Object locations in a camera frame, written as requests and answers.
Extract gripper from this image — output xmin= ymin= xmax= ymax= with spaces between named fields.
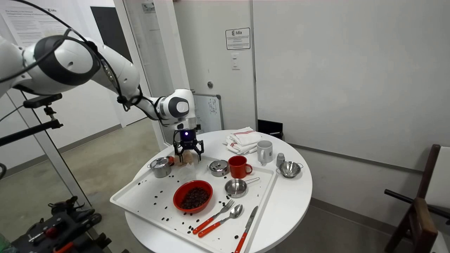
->
xmin=173 ymin=129 xmax=205 ymax=163

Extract red bowl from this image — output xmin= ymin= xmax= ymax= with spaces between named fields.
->
xmin=173 ymin=180 xmax=214 ymax=214

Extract steel pot with lid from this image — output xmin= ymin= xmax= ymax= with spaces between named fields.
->
xmin=147 ymin=157 xmax=173 ymax=178

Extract small steel pot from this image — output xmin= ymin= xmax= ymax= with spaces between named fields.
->
xmin=209 ymin=160 xmax=230 ymax=177

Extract whiteboard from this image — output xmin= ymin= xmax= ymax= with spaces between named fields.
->
xmin=192 ymin=93 xmax=225 ymax=135

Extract heap of coffee beans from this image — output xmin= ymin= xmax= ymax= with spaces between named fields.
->
xmin=180 ymin=187 xmax=210 ymax=210

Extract red mug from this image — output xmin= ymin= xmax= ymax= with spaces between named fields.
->
xmin=228 ymin=155 xmax=253 ymax=179

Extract white cloth with red stripe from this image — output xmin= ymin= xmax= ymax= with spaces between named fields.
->
xmin=224 ymin=126 xmax=263 ymax=155

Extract scattered coffee beans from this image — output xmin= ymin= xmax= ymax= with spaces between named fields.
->
xmin=135 ymin=171 xmax=246 ymax=240

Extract small steel pan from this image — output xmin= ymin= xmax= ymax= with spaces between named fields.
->
xmin=224 ymin=177 xmax=261 ymax=198

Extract white plastic tray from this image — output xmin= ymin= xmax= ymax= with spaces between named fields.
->
xmin=110 ymin=155 xmax=279 ymax=253

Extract white mug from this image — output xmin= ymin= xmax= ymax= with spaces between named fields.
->
xmin=257 ymin=140 xmax=274 ymax=166

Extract black bin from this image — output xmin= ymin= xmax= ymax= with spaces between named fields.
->
xmin=257 ymin=119 xmax=284 ymax=141

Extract small steel colander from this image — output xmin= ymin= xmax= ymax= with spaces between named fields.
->
xmin=276 ymin=161 xmax=304 ymax=179

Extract white door sign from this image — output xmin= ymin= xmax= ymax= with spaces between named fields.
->
xmin=225 ymin=27 xmax=251 ymax=51

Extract black gear with red parts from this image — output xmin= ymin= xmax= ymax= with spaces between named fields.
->
xmin=10 ymin=196 xmax=113 ymax=253

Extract wooden chair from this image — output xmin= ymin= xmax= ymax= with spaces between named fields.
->
xmin=383 ymin=143 xmax=450 ymax=253

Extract fork with orange handle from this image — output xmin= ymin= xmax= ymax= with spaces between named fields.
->
xmin=192 ymin=199 xmax=235 ymax=235

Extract spoon with orange handle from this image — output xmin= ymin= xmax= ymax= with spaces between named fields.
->
xmin=197 ymin=204 xmax=244 ymax=239

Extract knife with orange handle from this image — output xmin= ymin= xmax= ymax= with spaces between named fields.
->
xmin=234 ymin=206 xmax=259 ymax=253

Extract dark wall panel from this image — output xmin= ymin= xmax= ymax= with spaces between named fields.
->
xmin=90 ymin=6 xmax=133 ymax=63

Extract camera on mount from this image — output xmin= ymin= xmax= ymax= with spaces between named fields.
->
xmin=0 ymin=93 xmax=64 ymax=148

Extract white wall poster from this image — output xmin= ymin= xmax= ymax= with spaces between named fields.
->
xmin=0 ymin=5 xmax=68 ymax=48

